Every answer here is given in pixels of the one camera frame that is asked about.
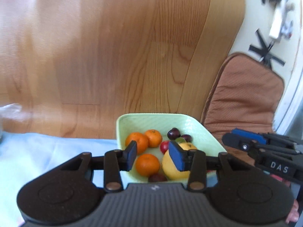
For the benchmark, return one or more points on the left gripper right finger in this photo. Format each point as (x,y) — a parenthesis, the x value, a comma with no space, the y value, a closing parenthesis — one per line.
(192,159)

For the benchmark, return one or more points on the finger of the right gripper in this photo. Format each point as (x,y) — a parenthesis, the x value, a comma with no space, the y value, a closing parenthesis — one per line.
(241,143)
(246,134)

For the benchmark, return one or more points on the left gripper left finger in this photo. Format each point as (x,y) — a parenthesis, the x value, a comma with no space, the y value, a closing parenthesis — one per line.
(117,160)

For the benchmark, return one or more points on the person's right hand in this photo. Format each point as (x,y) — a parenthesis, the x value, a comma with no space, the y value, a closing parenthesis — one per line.
(293,216)

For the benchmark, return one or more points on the dark plum right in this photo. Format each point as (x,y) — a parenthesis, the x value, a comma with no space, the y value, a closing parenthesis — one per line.
(187,137)

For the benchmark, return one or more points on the dark plum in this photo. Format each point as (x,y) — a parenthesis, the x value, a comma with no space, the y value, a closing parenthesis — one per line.
(157,178)
(173,134)
(187,137)

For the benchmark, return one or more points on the orange tangerine front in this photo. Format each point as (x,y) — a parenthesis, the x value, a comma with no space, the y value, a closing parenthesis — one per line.
(147,165)

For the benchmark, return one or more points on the orange tangerine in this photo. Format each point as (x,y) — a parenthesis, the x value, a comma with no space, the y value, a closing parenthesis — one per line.
(154,138)
(140,139)
(147,165)

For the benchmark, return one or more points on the orange tangerine left back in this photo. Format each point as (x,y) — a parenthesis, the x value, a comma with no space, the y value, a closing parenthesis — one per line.
(140,139)

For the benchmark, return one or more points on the dark plum back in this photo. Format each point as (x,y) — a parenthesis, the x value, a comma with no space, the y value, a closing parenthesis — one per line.
(173,134)

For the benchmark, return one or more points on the red cherry tomato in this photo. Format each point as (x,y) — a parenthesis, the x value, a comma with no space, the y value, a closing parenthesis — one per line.
(164,146)

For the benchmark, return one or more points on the light green rectangular bowl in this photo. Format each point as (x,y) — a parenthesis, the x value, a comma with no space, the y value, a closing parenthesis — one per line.
(163,122)

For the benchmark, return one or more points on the dark plum front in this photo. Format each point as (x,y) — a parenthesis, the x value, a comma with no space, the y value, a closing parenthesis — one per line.
(157,178)

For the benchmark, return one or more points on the brown seat cushion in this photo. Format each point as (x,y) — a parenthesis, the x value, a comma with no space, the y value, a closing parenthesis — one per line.
(245,95)

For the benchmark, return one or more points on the orange tangerine back middle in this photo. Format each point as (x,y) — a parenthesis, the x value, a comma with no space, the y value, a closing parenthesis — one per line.
(154,138)

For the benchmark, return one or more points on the cartoon pig bed sheet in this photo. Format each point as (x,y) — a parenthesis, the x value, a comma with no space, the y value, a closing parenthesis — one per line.
(25,157)

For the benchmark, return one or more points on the white power strip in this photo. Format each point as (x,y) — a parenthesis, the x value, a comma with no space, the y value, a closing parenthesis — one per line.
(280,27)

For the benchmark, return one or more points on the wooden laminate board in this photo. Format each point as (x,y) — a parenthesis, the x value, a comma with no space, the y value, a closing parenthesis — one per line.
(75,66)

